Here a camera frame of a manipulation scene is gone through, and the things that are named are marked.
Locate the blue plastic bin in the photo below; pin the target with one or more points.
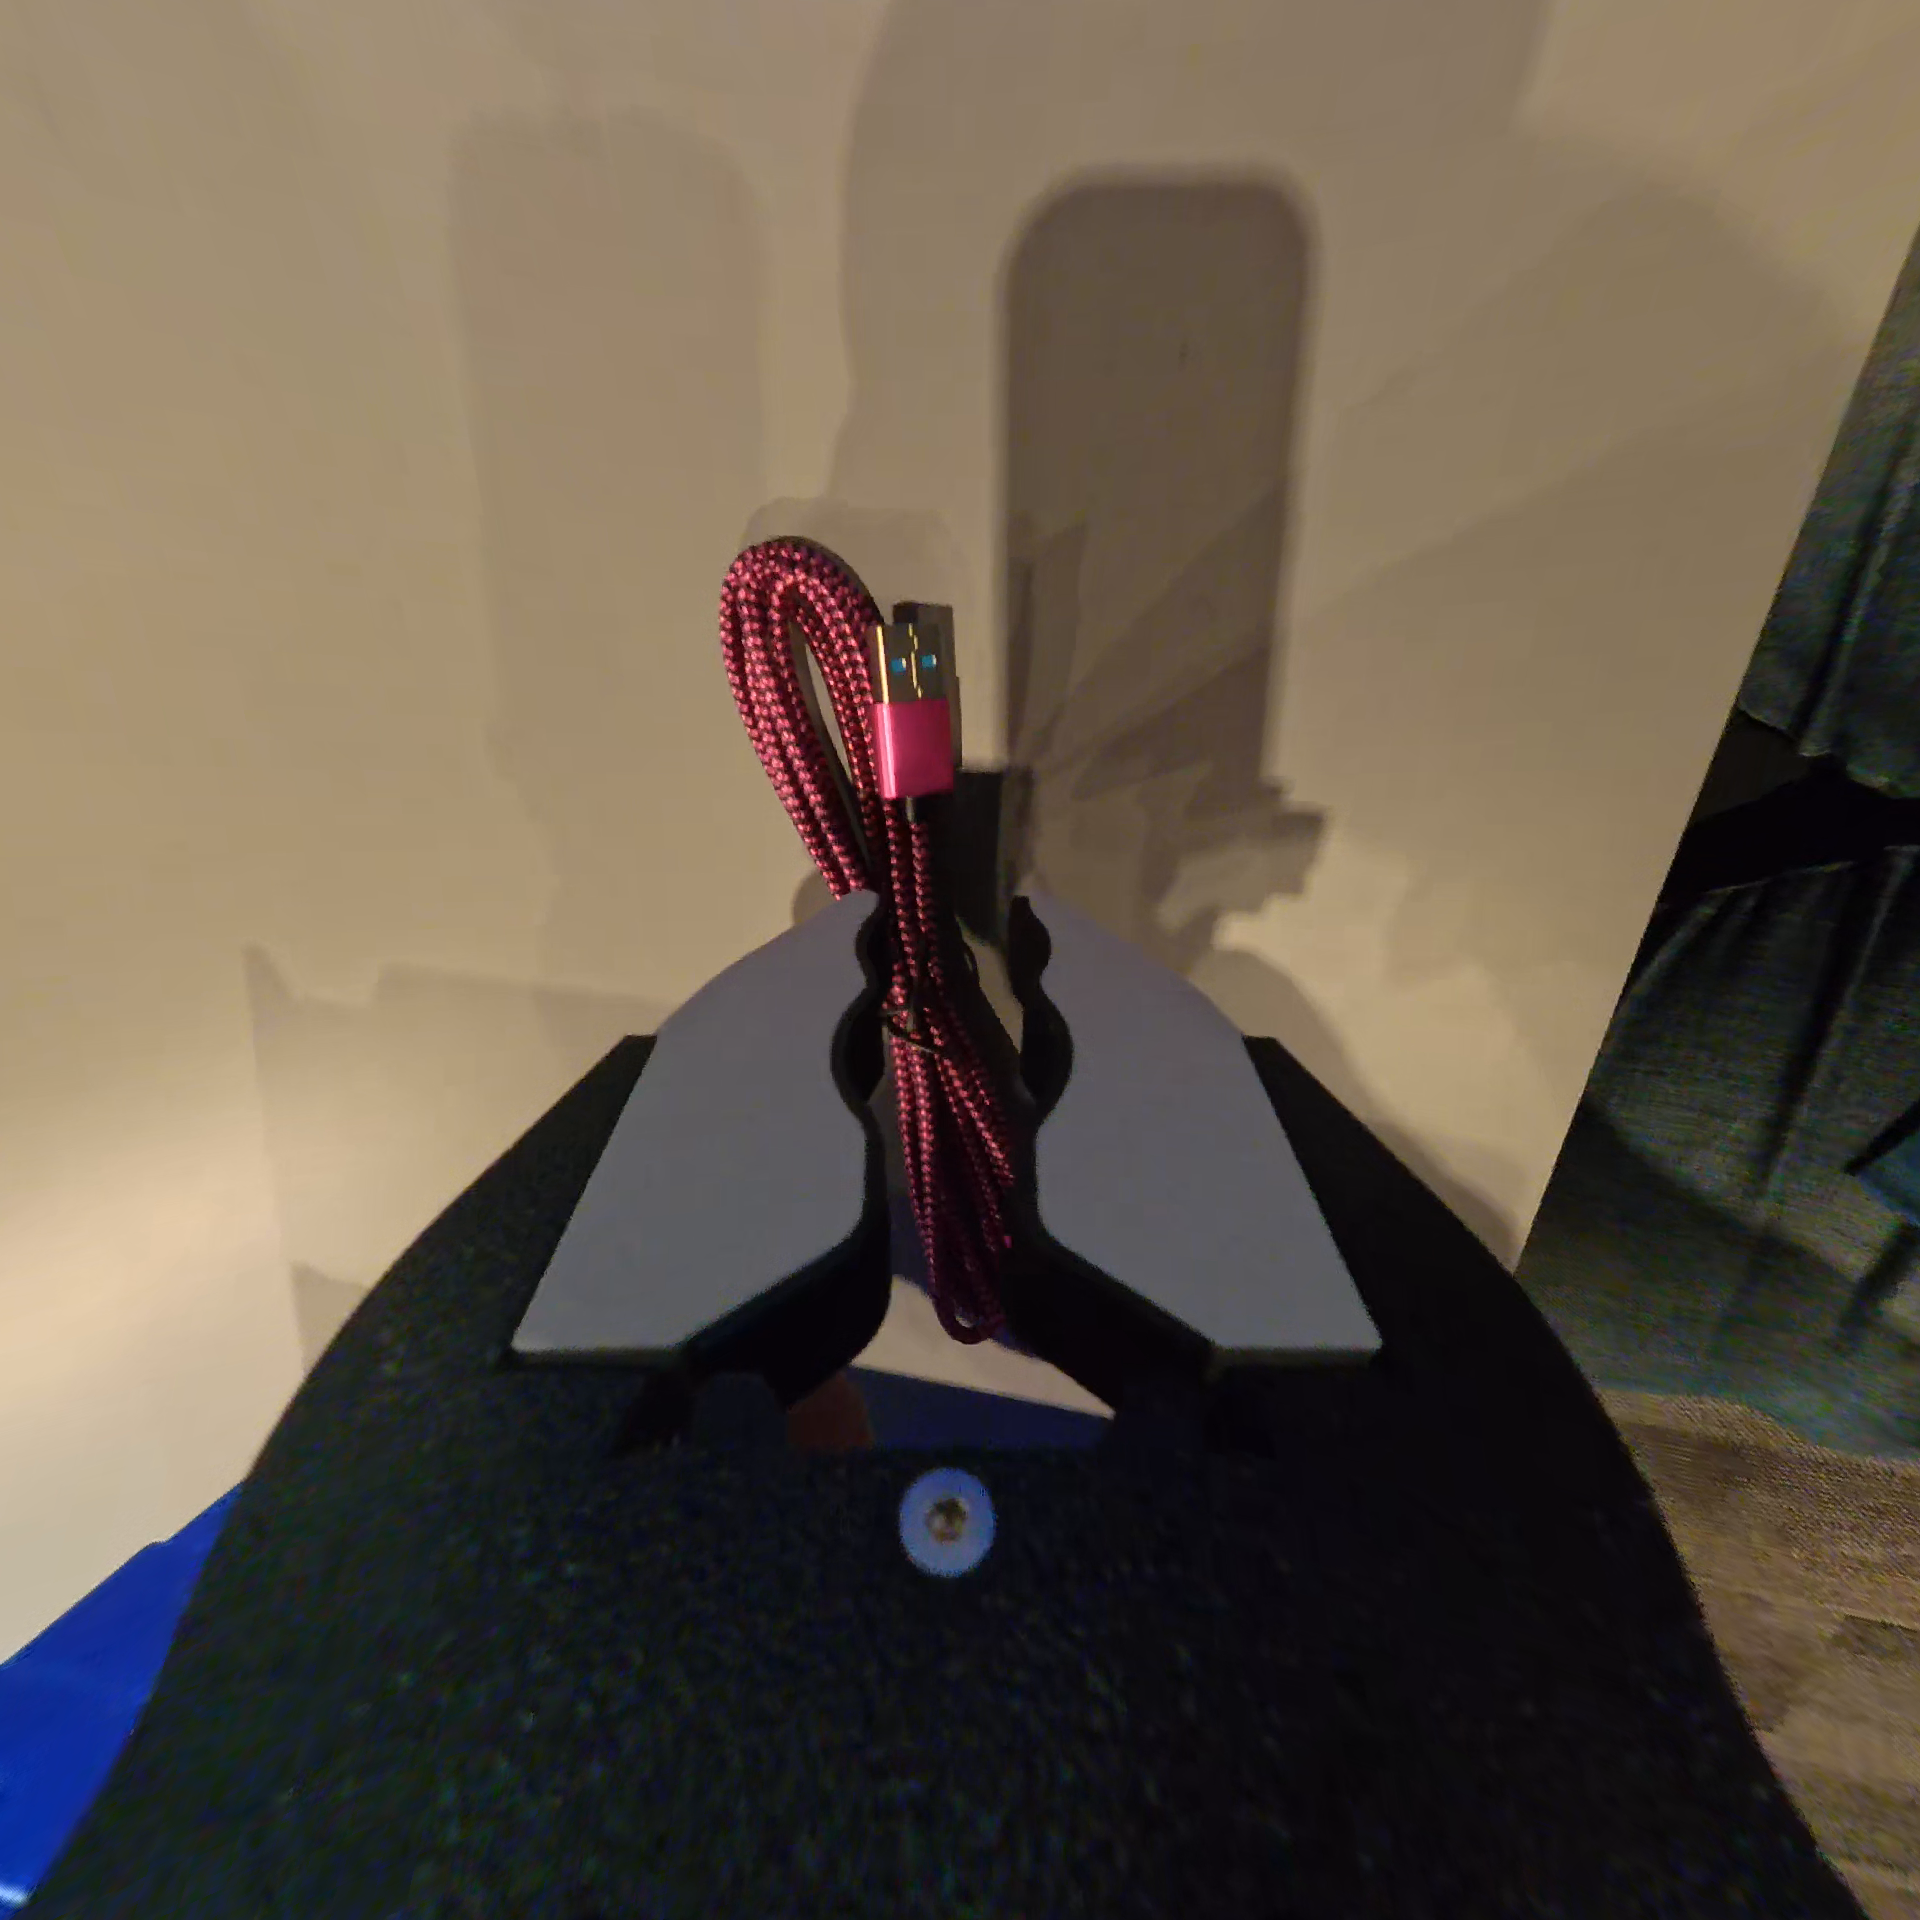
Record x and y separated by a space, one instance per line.
88 1678

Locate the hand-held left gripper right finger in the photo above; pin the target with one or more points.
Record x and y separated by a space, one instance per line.
1199 1169

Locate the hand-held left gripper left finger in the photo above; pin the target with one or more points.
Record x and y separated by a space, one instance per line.
707 1169

